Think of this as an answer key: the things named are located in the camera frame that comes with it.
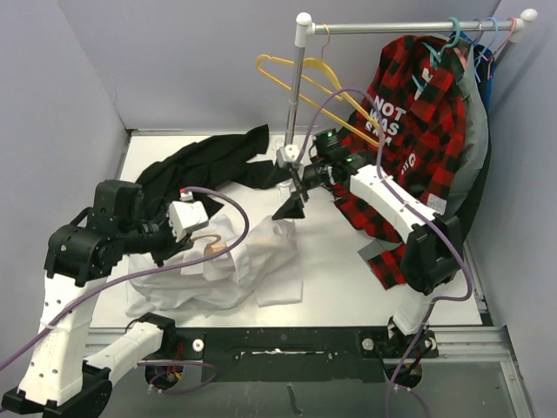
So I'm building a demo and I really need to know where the blue hanger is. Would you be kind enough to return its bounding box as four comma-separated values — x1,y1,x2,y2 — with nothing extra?
473,17,499,83

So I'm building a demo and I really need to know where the white shirt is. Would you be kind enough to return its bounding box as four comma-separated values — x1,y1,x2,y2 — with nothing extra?
125,217,304,317

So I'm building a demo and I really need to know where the red black plaid shirt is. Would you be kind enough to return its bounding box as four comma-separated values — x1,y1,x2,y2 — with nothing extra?
332,35,466,289

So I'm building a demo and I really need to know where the grey garment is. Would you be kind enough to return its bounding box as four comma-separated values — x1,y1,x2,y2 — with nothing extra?
344,35,488,215

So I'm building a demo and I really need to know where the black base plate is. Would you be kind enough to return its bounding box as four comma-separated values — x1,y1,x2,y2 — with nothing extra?
144,325,439,390

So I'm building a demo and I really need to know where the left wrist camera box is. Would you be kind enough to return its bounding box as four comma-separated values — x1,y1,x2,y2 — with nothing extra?
167,188,209,242

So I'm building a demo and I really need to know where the beige plastic hanger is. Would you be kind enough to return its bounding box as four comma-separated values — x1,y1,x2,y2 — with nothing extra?
191,233,228,257

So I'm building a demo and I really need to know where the yellow plastic hanger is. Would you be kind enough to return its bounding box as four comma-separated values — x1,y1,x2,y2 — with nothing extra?
254,32,382,149

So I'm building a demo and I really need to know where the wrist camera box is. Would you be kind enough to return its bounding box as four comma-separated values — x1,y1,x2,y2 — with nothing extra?
276,144,301,169
167,188,209,242

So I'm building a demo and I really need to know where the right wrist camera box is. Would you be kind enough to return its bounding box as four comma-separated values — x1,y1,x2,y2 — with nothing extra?
276,144,301,169

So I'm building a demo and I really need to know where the black hanging garment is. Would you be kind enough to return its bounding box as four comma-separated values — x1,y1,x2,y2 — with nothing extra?
430,108,495,262

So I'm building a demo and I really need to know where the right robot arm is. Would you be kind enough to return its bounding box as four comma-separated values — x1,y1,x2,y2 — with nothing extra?
272,130,464,356

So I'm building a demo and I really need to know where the pink hanger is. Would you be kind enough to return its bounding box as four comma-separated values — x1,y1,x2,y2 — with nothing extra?
487,17,518,80

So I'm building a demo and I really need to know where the teal hanger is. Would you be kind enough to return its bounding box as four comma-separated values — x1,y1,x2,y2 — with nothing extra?
412,17,461,94

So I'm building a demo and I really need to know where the blue garment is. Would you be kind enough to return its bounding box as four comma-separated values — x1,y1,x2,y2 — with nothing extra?
453,32,496,110

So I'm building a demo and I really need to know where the metal clothes rack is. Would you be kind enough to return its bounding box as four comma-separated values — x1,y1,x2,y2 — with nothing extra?
270,8,540,195

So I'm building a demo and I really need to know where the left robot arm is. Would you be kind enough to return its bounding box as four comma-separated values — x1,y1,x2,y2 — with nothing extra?
1,180,208,417

